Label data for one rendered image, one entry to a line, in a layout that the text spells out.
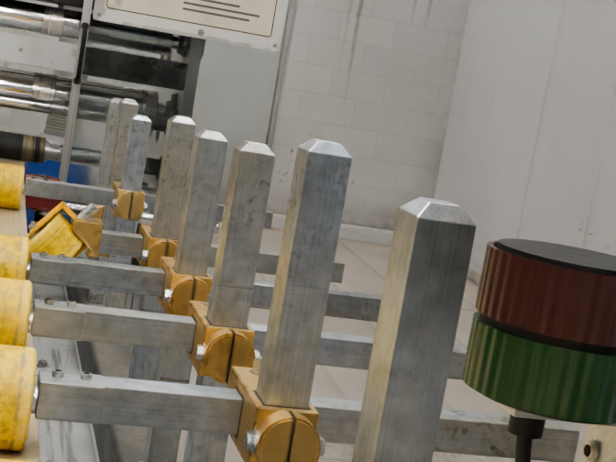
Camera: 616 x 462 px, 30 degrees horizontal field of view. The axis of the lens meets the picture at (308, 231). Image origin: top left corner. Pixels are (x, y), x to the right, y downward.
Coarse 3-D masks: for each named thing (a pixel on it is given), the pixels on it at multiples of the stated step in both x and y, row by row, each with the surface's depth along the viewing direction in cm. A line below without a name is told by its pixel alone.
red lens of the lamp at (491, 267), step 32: (512, 256) 37; (480, 288) 39; (512, 288) 37; (544, 288) 36; (576, 288) 36; (608, 288) 36; (512, 320) 37; (544, 320) 36; (576, 320) 36; (608, 320) 36
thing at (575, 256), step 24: (504, 240) 39; (528, 240) 41; (576, 264) 36; (600, 264) 37; (528, 336) 37; (552, 336) 36; (504, 408) 38; (528, 432) 39; (600, 432) 41; (528, 456) 39; (600, 456) 41
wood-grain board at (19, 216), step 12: (24, 180) 253; (24, 204) 216; (0, 216) 198; (12, 216) 200; (24, 216) 202; (0, 228) 186; (12, 228) 188; (24, 228) 190; (36, 420) 97; (36, 432) 94; (36, 444) 91; (0, 456) 87; (12, 456) 88; (24, 456) 88; (36, 456) 89
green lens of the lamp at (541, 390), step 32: (480, 320) 38; (480, 352) 38; (512, 352) 37; (544, 352) 36; (576, 352) 36; (480, 384) 38; (512, 384) 37; (544, 384) 36; (576, 384) 36; (608, 384) 36; (576, 416) 36; (608, 416) 37
